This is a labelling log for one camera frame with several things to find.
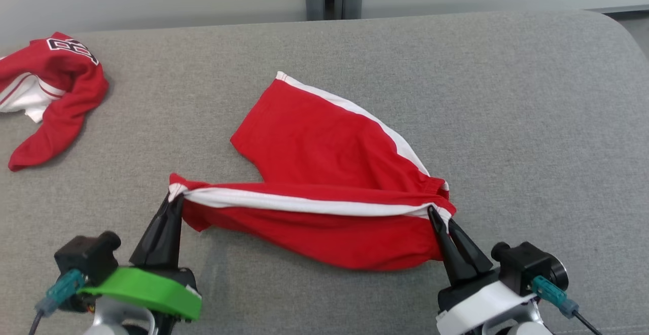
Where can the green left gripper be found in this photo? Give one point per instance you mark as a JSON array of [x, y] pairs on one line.
[[147, 289]]

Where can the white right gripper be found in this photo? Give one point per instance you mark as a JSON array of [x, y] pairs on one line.
[[476, 304]]

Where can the red jersey with black number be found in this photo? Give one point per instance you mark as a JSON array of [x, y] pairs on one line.
[[71, 97]]

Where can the red shorts with white stripe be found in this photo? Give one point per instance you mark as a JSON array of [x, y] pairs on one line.
[[314, 147]]

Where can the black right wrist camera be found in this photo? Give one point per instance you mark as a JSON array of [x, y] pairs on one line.
[[522, 266]]

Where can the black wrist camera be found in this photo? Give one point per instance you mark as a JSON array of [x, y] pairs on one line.
[[522, 266], [86, 256]]

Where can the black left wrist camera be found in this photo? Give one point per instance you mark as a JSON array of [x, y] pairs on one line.
[[86, 256]]

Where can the grey partition base rail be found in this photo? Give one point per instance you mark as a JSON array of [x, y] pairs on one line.
[[618, 8]]

